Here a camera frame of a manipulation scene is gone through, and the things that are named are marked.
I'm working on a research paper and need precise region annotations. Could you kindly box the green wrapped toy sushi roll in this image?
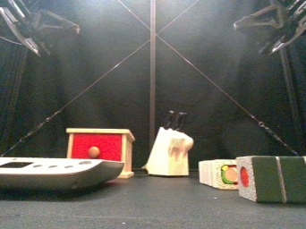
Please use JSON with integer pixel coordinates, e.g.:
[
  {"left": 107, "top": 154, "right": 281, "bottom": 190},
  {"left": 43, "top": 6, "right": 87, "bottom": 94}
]
[{"left": 234, "top": 155, "right": 306, "bottom": 205}]

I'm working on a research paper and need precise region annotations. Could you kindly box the white toy sushi roll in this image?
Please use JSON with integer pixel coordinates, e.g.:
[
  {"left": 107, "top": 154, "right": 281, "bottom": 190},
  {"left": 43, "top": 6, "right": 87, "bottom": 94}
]
[{"left": 198, "top": 158, "right": 241, "bottom": 191}]

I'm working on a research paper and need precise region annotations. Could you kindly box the wooden box with red drawer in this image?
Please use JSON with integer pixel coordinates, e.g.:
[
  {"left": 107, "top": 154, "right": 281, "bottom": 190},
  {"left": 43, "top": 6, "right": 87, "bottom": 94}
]
[{"left": 64, "top": 127, "right": 136, "bottom": 180}]

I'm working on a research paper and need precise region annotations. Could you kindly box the white kitchen scale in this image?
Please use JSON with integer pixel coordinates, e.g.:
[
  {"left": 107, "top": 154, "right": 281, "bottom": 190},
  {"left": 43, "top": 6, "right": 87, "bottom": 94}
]
[{"left": 0, "top": 157, "right": 126, "bottom": 191}]

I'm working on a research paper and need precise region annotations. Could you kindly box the light wooden knife block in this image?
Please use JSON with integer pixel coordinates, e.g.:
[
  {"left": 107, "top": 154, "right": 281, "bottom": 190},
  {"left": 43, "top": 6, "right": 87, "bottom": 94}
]
[{"left": 142, "top": 126, "right": 195, "bottom": 177}]

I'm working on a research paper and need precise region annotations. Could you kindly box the dark slanted frame post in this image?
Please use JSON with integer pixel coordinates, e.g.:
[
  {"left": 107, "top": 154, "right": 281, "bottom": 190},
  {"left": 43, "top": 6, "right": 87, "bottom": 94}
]
[{"left": 278, "top": 47, "right": 306, "bottom": 150}]

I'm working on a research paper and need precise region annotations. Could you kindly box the diagonal steel brace wire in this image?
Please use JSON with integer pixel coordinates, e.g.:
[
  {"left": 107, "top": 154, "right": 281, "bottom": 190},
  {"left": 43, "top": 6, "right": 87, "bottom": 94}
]
[
  {"left": 0, "top": 0, "right": 200, "bottom": 157},
  {"left": 114, "top": 0, "right": 301, "bottom": 157}
]

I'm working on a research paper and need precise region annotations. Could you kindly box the thin vertical metal frame pole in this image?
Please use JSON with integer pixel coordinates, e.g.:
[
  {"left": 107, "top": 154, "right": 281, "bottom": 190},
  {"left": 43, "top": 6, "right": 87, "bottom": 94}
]
[{"left": 148, "top": 0, "right": 158, "bottom": 147}]

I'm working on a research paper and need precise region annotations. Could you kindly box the black knife handle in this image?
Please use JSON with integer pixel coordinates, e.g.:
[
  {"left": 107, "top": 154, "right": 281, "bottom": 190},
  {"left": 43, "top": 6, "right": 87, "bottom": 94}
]
[
  {"left": 174, "top": 112, "right": 188, "bottom": 132},
  {"left": 164, "top": 110, "right": 175, "bottom": 130}
]

